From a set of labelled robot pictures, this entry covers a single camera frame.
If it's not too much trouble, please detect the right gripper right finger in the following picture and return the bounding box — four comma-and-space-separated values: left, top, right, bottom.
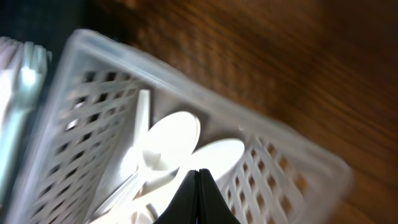
197, 169, 239, 224

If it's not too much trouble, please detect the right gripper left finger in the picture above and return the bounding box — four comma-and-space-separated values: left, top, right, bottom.
154, 170, 198, 224

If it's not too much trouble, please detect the pale green plastic fork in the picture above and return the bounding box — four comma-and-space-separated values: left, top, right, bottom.
1, 40, 52, 201

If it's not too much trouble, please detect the white plastic fork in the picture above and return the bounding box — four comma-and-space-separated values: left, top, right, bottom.
1, 37, 23, 125

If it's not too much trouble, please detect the clear perforated plastic basket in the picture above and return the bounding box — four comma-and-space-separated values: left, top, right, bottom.
1, 29, 352, 223

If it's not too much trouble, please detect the black plastic tray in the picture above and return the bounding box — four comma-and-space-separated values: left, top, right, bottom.
1, 0, 87, 202

